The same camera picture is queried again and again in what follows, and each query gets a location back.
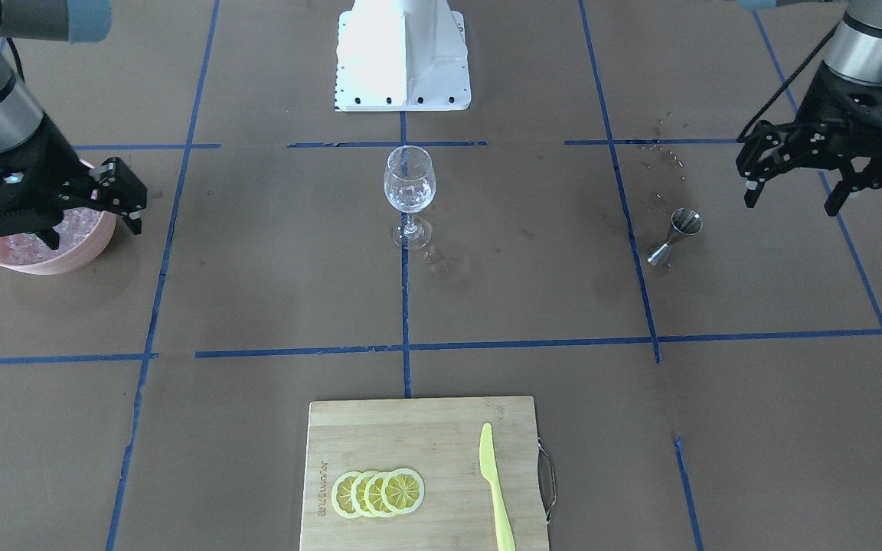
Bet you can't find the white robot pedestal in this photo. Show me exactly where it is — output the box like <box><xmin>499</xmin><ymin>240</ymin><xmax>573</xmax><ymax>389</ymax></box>
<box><xmin>334</xmin><ymin>1</ymin><xmax>472</xmax><ymax>112</ymax></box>

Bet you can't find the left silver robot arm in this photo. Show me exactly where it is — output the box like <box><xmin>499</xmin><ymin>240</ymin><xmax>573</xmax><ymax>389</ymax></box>
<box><xmin>736</xmin><ymin>1</ymin><xmax>882</xmax><ymax>217</ymax></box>

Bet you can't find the yellow plastic knife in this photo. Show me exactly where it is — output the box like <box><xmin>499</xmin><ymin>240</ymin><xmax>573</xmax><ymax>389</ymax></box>
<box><xmin>477</xmin><ymin>422</ymin><xmax>517</xmax><ymax>550</ymax></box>

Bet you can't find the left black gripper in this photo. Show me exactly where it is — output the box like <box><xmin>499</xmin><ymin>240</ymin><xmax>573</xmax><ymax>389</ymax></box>
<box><xmin>736</xmin><ymin>64</ymin><xmax>882</xmax><ymax>217</ymax></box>

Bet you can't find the clear wine glass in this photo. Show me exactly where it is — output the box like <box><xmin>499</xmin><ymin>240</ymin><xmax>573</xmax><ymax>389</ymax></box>
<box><xmin>383</xmin><ymin>145</ymin><xmax>437</xmax><ymax>250</ymax></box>

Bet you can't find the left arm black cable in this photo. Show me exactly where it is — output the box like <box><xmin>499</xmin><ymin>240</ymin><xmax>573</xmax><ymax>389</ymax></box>
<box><xmin>737</xmin><ymin>23</ymin><xmax>840</xmax><ymax>142</ymax></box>

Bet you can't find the steel jigger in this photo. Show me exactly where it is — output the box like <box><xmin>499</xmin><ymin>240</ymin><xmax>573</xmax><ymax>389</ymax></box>
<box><xmin>646</xmin><ymin>208</ymin><xmax>703</xmax><ymax>266</ymax></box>

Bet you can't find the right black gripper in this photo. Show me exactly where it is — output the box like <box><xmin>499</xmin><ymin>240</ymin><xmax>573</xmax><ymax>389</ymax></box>
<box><xmin>0</xmin><ymin>116</ymin><xmax>148</xmax><ymax>251</ymax></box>

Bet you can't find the ice cubes pile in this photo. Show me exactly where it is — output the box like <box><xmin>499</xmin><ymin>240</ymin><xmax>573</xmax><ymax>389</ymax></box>
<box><xmin>5</xmin><ymin>208</ymin><xmax>105</xmax><ymax>266</ymax></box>

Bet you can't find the pink ice bowl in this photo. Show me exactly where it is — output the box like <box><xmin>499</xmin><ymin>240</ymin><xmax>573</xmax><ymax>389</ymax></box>
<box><xmin>0</xmin><ymin>159</ymin><xmax>117</xmax><ymax>276</ymax></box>

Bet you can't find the bamboo cutting board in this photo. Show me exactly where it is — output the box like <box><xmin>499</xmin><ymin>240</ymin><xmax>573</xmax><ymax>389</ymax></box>
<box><xmin>299</xmin><ymin>396</ymin><xmax>550</xmax><ymax>550</ymax></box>

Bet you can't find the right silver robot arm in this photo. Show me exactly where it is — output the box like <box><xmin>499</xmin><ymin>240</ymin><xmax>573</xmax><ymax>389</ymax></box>
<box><xmin>0</xmin><ymin>1</ymin><xmax>148</xmax><ymax>249</ymax></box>

